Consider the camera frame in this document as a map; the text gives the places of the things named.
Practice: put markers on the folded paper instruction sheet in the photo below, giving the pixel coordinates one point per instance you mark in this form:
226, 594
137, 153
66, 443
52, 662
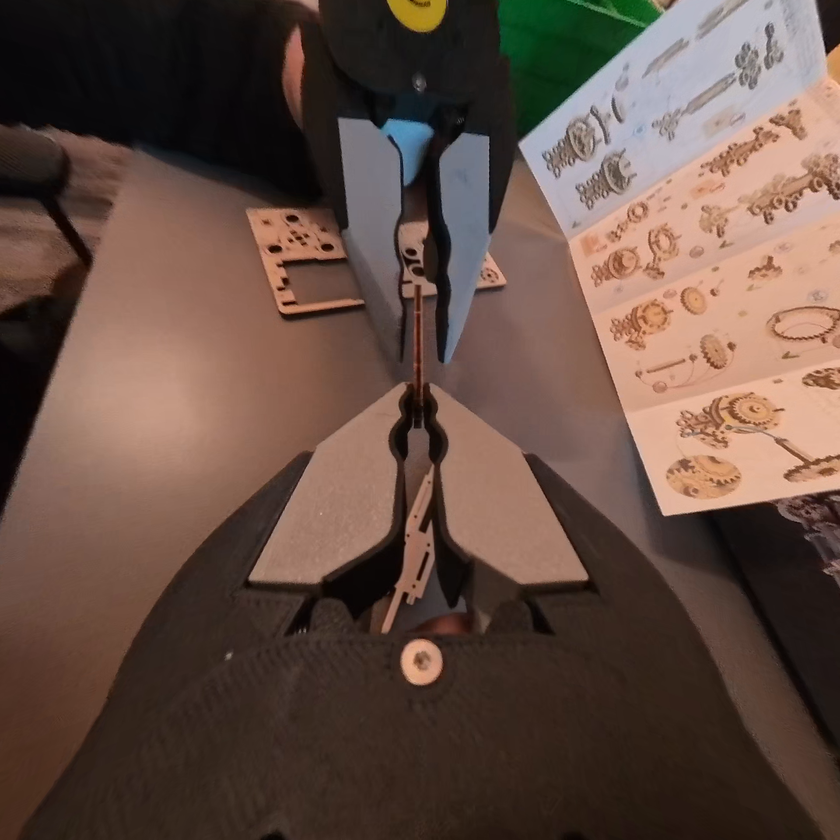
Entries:
709, 295

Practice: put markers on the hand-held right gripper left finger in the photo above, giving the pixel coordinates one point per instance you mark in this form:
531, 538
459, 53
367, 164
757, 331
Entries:
341, 499

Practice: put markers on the pale slotted wooden model part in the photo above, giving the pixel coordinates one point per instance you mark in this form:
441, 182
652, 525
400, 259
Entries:
415, 544

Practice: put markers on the green box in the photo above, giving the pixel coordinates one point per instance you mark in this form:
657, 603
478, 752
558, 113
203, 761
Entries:
558, 52

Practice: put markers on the black printed product box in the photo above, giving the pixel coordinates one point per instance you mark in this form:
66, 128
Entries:
787, 564

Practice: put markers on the thin dark-edged wooden model part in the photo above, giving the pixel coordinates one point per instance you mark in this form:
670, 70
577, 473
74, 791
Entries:
418, 341

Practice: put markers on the laser-cut wooden parts sheet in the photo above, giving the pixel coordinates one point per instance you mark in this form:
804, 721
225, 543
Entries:
289, 243

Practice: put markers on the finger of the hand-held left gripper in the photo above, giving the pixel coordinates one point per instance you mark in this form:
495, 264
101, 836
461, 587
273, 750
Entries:
367, 177
466, 216

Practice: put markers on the black chair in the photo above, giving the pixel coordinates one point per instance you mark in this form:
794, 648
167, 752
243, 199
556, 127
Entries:
33, 164

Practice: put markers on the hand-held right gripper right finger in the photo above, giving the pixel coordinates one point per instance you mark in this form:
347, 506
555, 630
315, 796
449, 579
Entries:
512, 512

